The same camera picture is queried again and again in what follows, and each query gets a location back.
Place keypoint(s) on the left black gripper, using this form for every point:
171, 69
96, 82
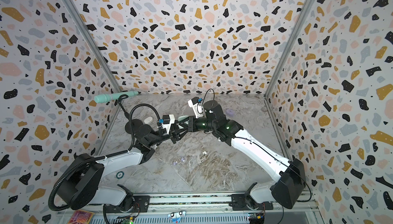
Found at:
175, 135

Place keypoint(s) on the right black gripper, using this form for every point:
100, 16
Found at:
190, 122

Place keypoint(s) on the mint green charging case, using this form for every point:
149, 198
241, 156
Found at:
183, 119

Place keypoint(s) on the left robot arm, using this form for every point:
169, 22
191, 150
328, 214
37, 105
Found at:
79, 185

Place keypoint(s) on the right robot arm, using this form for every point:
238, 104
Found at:
288, 178

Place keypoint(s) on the white charging case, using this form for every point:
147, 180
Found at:
148, 120

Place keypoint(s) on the purple charging case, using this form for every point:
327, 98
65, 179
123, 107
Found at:
230, 112

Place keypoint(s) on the black microphone stand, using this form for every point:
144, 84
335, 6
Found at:
129, 116

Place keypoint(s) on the small toy car sticker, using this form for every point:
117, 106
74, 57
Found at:
175, 217

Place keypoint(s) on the colourful card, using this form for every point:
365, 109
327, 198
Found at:
81, 217

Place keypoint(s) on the left corner aluminium profile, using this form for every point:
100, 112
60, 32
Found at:
74, 13

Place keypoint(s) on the corner aluminium profile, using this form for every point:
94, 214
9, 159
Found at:
290, 43
74, 13

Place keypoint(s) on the right corner aluminium profile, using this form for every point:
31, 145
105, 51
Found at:
290, 43

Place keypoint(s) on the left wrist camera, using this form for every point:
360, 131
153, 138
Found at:
165, 123

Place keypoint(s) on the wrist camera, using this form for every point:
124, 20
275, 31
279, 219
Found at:
165, 123
196, 105

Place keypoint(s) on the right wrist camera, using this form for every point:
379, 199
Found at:
196, 105

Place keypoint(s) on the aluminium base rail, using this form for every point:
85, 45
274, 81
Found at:
208, 208

